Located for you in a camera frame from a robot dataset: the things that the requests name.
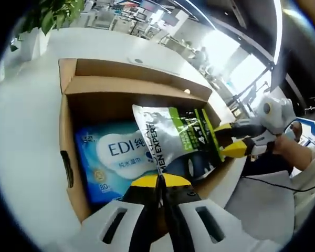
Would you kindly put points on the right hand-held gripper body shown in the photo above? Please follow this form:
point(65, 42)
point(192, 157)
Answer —
point(275, 113)

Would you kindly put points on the silver green soft pouch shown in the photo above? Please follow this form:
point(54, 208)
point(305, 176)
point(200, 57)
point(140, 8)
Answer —
point(170, 131)

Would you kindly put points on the brown cardboard shoe box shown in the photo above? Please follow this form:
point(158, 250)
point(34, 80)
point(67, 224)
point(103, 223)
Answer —
point(99, 105)

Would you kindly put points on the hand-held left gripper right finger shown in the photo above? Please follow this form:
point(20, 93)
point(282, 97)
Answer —
point(220, 231)

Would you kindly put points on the grey mesh office chair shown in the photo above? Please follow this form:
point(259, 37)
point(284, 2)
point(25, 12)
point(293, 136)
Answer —
point(262, 199)

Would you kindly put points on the blue wet wipes soft pack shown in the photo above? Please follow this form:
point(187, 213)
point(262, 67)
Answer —
point(107, 157)

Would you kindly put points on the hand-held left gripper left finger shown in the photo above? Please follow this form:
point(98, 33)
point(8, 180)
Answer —
point(115, 225)

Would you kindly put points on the person's white clothing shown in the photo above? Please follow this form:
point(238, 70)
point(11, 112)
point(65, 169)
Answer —
point(313, 189)

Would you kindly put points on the person's head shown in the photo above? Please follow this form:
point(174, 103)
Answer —
point(295, 130)

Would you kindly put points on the green potted plant white pot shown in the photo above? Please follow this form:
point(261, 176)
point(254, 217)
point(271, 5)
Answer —
point(50, 15)

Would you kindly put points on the round table grommet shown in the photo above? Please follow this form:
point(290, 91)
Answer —
point(138, 61)

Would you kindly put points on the person's right hand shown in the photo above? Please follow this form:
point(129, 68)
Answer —
point(286, 145)

